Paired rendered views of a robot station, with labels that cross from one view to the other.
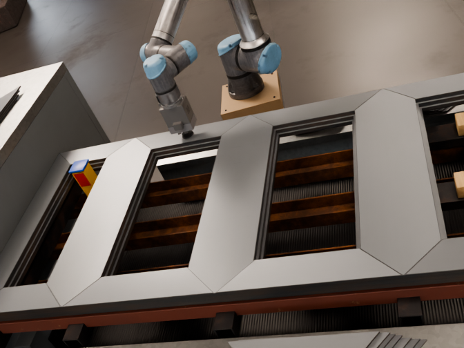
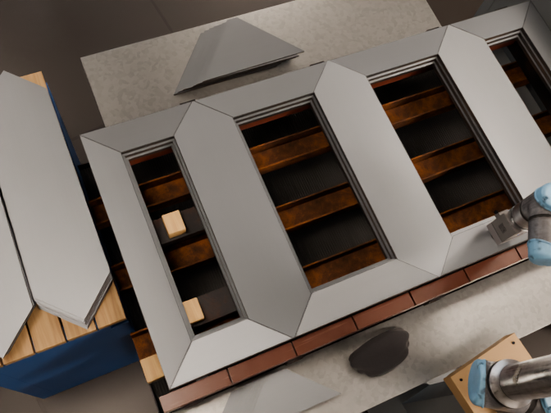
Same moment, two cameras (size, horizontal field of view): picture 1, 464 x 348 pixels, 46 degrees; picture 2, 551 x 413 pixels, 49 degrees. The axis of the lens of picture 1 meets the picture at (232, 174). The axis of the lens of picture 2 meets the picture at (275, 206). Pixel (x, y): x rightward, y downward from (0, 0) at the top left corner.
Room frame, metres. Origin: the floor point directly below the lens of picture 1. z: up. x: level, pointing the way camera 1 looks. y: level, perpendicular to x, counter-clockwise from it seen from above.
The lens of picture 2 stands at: (1.43, -0.89, 2.41)
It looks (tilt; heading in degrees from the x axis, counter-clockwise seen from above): 68 degrees down; 116
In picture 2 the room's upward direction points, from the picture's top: 19 degrees clockwise
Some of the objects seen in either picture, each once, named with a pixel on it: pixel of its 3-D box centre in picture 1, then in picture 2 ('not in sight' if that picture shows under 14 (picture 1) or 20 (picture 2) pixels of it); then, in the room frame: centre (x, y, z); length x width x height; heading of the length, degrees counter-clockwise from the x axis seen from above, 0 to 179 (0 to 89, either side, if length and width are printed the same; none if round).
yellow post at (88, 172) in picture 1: (93, 187); not in sight; (1.71, 0.49, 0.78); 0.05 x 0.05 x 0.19; 67
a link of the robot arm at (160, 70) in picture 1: (159, 73); (544, 203); (1.66, 0.08, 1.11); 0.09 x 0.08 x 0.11; 124
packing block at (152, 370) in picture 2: not in sight; (153, 368); (1.23, -0.84, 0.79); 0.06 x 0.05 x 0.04; 157
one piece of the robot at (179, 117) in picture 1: (176, 115); (512, 220); (1.65, 0.09, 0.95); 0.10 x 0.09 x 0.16; 157
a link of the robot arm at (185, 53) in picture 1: (177, 56); (551, 242); (1.73, 0.01, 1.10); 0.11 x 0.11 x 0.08; 34
